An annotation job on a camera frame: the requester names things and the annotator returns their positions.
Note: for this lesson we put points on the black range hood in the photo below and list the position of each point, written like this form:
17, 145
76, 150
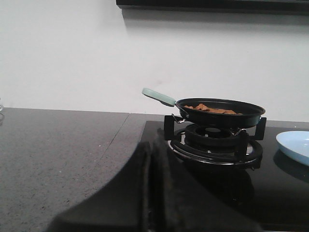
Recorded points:
286, 7

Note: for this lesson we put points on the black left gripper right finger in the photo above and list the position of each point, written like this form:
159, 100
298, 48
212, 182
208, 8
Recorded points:
181, 204

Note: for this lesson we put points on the wire pan support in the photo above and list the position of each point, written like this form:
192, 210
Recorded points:
234, 124

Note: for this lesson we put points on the black gas burner with grate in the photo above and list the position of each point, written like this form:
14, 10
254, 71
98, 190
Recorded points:
207, 147

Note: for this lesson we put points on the black glass cooktop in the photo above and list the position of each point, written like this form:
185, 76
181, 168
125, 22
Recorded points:
276, 195

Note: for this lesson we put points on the brown meat pieces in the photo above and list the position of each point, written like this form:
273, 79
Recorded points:
204, 108

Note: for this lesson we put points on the light blue plate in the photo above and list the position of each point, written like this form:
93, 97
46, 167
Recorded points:
295, 145

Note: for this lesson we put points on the black frying pan green handle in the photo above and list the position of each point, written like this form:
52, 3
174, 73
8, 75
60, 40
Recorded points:
246, 115

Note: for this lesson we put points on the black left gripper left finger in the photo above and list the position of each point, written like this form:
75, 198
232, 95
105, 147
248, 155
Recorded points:
120, 206

